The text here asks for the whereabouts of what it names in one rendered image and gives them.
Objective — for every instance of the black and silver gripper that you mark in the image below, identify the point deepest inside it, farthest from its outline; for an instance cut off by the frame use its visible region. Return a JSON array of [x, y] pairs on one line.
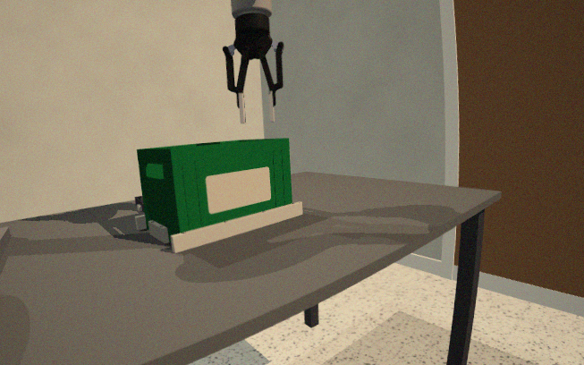
[[252, 40]]

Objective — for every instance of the green crate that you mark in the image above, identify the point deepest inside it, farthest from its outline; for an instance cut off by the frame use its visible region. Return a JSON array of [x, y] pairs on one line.
[[215, 182]]

